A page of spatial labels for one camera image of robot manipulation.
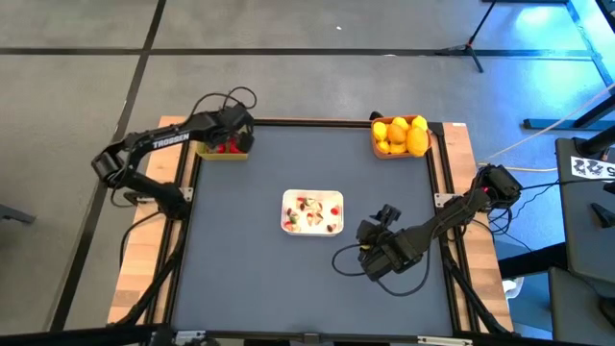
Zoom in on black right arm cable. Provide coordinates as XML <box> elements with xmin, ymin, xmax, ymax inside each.
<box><xmin>331</xmin><ymin>242</ymin><xmax>432</xmax><ymax>298</ymax></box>

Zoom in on small white object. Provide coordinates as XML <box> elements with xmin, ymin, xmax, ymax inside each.
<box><xmin>502</xmin><ymin>277</ymin><xmax>525</xmax><ymax>300</ymax></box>

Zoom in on grey cabinet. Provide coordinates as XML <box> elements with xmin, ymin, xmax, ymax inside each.
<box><xmin>547</xmin><ymin>266</ymin><xmax>615</xmax><ymax>346</ymax></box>

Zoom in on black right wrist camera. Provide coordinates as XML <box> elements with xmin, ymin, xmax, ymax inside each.
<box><xmin>368</xmin><ymin>204</ymin><xmax>403</xmax><ymax>228</ymax></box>

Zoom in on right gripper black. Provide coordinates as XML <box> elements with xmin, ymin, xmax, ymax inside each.
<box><xmin>355</xmin><ymin>218</ymin><xmax>424</xmax><ymax>283</ymax></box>

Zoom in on black tripod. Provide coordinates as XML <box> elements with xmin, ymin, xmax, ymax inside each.
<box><xmin>434</xmin><ymin>0</ymin><xmax>499</xmax><ymax>74</ymax></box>

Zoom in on grey desk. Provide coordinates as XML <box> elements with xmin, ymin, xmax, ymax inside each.
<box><xmin>554</xmin><ymin>136</ymin><xmax>615</xmax><ymax>289</ymax></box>

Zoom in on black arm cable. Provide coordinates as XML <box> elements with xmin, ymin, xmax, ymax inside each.
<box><xmin>331</xmin><ymin>242</ymin><xmax>432</xmax><ymax>298</ymax></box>
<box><xmin>187</xmin><ymin>86</ymin><xmax>258</xmax><ymax>122</ymax></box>

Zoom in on yellow-green plastic basket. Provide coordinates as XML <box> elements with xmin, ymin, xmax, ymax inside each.
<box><xmin>195</xmin><ymin>121</ymin><xmax>252</xmax><ymax>161</ymax></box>

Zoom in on orange plastic basket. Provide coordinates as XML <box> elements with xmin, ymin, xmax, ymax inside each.
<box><xmin>369</xmin><ymin>114</ymin><xmax>432</xmax><ymax>161</ymax></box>

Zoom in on black floor cable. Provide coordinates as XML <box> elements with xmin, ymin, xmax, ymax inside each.
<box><xmin>117</xmin><ymin>210</ymin><xmax>162</xmax><ymax>271</ymax></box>

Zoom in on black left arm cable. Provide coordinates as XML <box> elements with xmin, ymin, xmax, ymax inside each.
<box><xmin>187</xmin><ymin>86</ymin><xmax>258</xmax><ymax>122</ymax></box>

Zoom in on dark grey floor object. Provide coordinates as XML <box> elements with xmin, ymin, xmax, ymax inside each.
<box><xmin>0</xmin><ymin>203</ymin><xmax>37</xmax><ymax>226</ymax></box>

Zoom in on black cable bundle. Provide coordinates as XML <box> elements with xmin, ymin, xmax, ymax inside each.
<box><xmin>480</xmin><ymin>178</ymin><xmax>615</xmax><ymax>254</ymax></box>

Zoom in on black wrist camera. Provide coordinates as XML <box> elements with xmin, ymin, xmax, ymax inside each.
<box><xmin>368</xmin><ymin>204</ymin><xmax>403</xmax><ymax>228</ymax></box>
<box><xmin>221</xmin><ymin>104</ymin><xmax>254</xmax><ymax>127</ymax></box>

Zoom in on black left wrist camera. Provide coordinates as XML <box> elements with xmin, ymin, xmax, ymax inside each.
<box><xmin>221</xmin><ymin>104</ymin><xmax>254</xmax><ymax>127</ymax></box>

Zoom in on black aluminium rig frame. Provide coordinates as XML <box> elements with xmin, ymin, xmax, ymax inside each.
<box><xmin>108</xmin><ymin>113</ymin><xmax>515</xmax><ymax>346</ymax></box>

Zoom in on black stand frame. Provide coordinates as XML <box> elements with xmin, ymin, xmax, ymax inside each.
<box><xmin>522</xmin><ymin>0</ymin><xmax>615</xmax><ymax>145</ymax></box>

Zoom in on black desk object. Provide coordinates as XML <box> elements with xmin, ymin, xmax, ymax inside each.
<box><xmin>589</xmin><ymin>201</ymin><xmax>615</xmax><ymax>230</ymax></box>

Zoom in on white printed paper tag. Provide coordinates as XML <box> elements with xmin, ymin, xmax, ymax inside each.
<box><xmin>570</xmin><ymin>155</ymin><xmax>615</xmax><ymax>183</ymax></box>

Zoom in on white plastic basket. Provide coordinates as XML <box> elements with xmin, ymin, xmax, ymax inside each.
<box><xmin>280</xmin><ymin>188</ymin><xmax>345</xmax><ymax>237</ymax></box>

